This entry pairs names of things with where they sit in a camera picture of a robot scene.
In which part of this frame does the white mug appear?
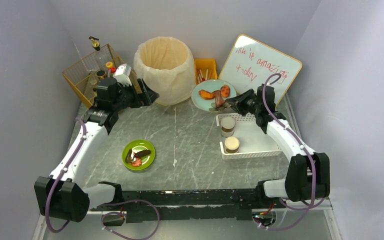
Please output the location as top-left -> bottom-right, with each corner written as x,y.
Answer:
220,116 -> 236,138

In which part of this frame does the light blue flower plate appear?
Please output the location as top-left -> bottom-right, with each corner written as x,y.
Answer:
191,79 -> 237,112

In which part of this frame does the tall yellow label spice jar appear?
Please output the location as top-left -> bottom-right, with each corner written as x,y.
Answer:
95,70 -> 107,80

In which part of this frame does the white plastic basket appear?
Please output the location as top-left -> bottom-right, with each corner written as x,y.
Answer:
215,113 -> 282,160

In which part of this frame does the steel lined mug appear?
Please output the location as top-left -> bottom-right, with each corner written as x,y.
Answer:
224,136 -> 240,154

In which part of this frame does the green plate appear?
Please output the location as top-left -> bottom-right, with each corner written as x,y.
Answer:
121,139 -> 156,172

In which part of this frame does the clear oil dispenser bottle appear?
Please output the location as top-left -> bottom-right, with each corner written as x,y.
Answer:
88,35 -> 108,72

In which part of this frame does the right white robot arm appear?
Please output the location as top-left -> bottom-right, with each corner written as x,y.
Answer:
225,84 -> 330,202

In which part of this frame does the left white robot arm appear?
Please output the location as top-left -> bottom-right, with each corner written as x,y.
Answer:
34,77 -> 160,226

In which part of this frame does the orange fried piece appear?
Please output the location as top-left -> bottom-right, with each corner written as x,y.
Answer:
220,84 -> 231,98

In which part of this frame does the brown meat rib piece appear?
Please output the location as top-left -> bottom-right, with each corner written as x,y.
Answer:
212,90 -> 225,109

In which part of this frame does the orange chicken wing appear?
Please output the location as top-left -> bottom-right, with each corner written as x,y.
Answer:
198,89 -> 215,100

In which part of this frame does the trash bin with bag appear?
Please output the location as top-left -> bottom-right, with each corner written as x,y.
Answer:
133,36 -> 196,106

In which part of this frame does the red marker pen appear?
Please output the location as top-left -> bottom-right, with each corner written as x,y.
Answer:
198,69 -> 205,83

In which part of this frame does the whiteboard with red writing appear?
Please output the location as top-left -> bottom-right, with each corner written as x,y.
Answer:
218,34 -> 303,105

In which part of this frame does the yellow plastic bin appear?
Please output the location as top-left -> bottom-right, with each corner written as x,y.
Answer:
194,58 -> 218,85

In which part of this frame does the dark sea cucumber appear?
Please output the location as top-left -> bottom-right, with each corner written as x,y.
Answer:
134,149 -> 152,158

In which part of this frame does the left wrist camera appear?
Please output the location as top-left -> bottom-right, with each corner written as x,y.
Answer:
110,63 -> 132,87

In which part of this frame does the yellow wire basket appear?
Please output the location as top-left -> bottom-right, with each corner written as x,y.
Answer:
62,44 -> 125,108

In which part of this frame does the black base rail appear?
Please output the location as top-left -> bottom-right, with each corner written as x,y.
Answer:
92,183 -> 283,223

